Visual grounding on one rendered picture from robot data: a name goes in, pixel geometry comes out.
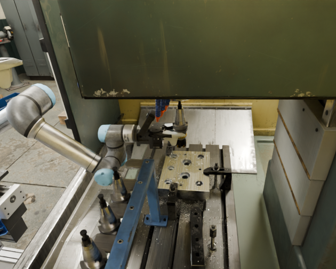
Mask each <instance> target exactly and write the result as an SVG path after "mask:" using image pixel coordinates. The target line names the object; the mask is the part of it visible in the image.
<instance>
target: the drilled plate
mask: <svg viewBox="0 0 336 269"><path fill-rule="evenodd" d="M172 152H173V153H172V155H170V156H169V155H166V157H165V160H164V164H163V168H162V173H161V177H160V180H159V184H158V196H166V197H168V194H169V189H170V185H168V184H171V183H172V182H175V183H176V182H178V191H177V197H183V198H192V199H209V193H210V175H207V174H202V172H203V170H204V169H206V168H209V167H210V152H190V151H172ZM179 153H180V154H179ZM200 154H202V155H200ZM177 155H179V156H177ZM203 155H204V156H203ZM170 157H173V158H170ZM175 157H177V158H175ZM198 158H199V159H198ZM175 159H176V160H175ZM181 161H182V162H181ZM191 162H192V163H193V164H191ZM185 165H186V166H185ZM179 174H180V175H179ZM167 178H171V179H172V180H173V181H172V180H170V179H167ZM180 182H181V184H182V185H181V184H180ZM194 183H195V184H194ZM198 185H199V186H198Z"/></svg>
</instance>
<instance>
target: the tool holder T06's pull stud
mask: <svg viewBox="0 0 336 269"><path fill-rule="evenodd" d="M86 234H87V231H86V230H81V231H80V235H81V236H82V242H83V245H88V244H90V242H91V240H90V237H89V236H88V235H86Z"/></svg>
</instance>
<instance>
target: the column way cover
mask: <svg viewBox="0 0 336 269"><path fill-rule="evenodd" d="M277 111H278V118H277V123H276V129H275V135H274V139H273V142H274V150H273V155H272V159H271V164H270V171H271V175H272V177H273V181H274V184H275V188H276V192H277V195H278V199H279V202H280V205H281V208H282V212H283V215H284V219H285V222H286V226H287V230H288V233H289V236H290V240H291V243H292V245H297V246H301V244H302V240H303V238H304V235H305V232H306V229H307V226H308V223H309V220H310V217H311V216H312V215H313V212H314V209H315V206H316V203H317V200H318V197H319V194H320V192H321V189H322V186H323V182H324V181H325V180H326V179H327V176H328V174H329V170H330V167H331V164H332V162H333V159H334V156H335V153H336V127H334V126H332V127H331V128H329V127H328V128H327V127H326V126H325V125H324V123H323V122H322V121H321V119H322V116H323V112H324V107H323V106H322V104H321V103H320V102H319V101H318V100H279V102H278V108H277Z"/></svg>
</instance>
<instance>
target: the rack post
mask: <svg viewBox="0 0 336 269"><path fill-rule="evenodd" d="M147 198H148V205H149V212H150V214H146V217H145V221H144V225H148V226H161V227H166V226H167V221H168V216H165V215H161V212H160V207H159V197H158V188H157V179H156V170H155V167H154V170H153V174H152V176H151V180H150V183H149V186H148V190H147Z"/></svg>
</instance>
